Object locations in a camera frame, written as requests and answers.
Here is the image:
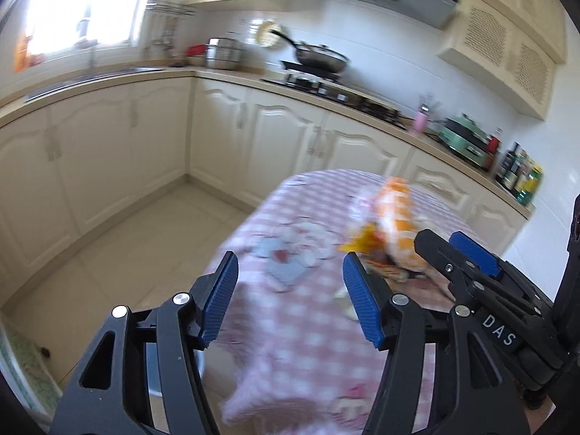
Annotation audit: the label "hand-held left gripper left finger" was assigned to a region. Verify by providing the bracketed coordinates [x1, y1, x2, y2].
[50, 250, 239, 435]

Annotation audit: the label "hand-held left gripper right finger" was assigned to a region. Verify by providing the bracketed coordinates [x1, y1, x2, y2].
[342, 251, 533, 435]

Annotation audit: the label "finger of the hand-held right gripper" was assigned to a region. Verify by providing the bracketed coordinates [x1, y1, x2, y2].
[448, 231, 556, 305]
[414, 229, 497, 315]

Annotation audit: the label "orange white snack bag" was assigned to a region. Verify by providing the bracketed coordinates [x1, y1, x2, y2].
[370, 177, 435, 280]

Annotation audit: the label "yellow crumpled wrapper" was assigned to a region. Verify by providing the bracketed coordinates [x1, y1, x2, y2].
[337, 224, 382, 255]

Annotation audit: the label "pink checked tablecloth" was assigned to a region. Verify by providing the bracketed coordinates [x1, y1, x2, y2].
[202, 169, 517, 427]

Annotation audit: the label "crumpled white wrapper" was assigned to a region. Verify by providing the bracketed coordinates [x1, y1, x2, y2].
[254, 220, 338, 291]

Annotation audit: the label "green yellow labelled bottle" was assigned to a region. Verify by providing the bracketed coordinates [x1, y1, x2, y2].
[517, 162, 544, 204]

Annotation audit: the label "dark sauce bottle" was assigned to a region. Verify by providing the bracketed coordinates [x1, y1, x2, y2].
[496, 142, 520, 189]

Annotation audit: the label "green electric cooker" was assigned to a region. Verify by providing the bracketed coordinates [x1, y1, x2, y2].
[435, 115, 497, 170]

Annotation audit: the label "cream kitchen base cabinets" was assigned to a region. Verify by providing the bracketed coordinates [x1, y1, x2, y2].
[0, 76, 535, 291]

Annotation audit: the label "black gas stove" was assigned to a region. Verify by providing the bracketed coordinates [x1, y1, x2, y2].
[260, 70, 409, 130]

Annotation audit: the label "green patterned threshold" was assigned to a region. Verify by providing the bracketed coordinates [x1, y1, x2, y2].
[0, 317, 62, 418]

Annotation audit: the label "beige kitchen countertop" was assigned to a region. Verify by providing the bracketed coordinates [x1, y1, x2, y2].
[0, 66, 538, 218]

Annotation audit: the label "black wok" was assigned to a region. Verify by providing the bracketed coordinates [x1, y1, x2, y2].
[269, 28, 352, 74]

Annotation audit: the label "stainless steel pot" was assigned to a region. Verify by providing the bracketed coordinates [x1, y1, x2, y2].
[205, 36, 248, 71]

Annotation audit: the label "steel kitchen sink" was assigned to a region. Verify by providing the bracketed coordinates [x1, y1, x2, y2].
[25, 67, 164, 103]

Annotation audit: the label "pale yellow colander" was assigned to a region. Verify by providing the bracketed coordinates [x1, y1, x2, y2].
[254, 19, 284, 50]

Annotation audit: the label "chrome faucet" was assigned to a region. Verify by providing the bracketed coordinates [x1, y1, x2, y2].
[75, 38, 103, 73]

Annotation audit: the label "hanging steel utensils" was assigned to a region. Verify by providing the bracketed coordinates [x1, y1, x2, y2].
[145, 0, 198, 57]

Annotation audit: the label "orange bottle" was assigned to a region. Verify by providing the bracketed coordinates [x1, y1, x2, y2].
[13, 32, 34, 73]

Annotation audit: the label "kitchen window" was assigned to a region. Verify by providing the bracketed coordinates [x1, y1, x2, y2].
[13, 0, 155, 73]

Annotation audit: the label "cream lattice wall cabinet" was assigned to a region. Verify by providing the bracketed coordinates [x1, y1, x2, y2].
[435, 0, 569, 121]

